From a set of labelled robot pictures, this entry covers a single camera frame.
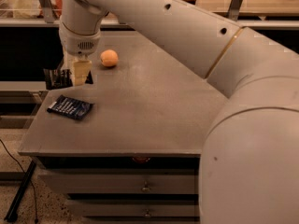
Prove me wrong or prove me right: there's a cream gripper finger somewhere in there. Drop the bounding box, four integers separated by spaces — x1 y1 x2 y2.
70 60 92 86

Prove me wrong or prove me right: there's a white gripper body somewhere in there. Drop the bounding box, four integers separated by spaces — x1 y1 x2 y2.
59 23 101 57

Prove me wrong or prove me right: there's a black chocolate rxbar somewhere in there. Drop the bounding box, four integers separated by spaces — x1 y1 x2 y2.
44 69 80 90

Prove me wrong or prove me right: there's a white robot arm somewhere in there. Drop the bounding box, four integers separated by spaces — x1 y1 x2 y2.
60 0 299 224

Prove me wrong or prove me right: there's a blue blueberry rxbar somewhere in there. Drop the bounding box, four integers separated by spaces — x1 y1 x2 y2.
47 95 93 120

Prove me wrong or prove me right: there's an orange fruit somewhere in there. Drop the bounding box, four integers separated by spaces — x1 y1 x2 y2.
100 49 119 67

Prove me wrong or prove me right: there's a white plastic bag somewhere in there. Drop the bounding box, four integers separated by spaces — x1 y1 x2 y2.
0 0 63 19

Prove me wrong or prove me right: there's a grey drawer cabinet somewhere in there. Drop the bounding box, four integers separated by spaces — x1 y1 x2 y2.
19 32 226 224

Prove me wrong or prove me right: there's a top drawer with knob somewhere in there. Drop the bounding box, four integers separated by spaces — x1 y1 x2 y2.
39 170 198 194

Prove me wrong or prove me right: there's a drawer with knob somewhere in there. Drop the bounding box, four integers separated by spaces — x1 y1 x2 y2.
39 170 198 194
65 200 199 217

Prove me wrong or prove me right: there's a grey metal shelf rail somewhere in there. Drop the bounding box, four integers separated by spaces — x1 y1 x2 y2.
0 18 299 31

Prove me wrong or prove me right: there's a black floor cable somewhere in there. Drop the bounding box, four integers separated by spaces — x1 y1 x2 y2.
0 139 39 224

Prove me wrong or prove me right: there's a black left floor rail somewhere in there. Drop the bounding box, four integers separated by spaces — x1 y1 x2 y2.
1 161 36 223

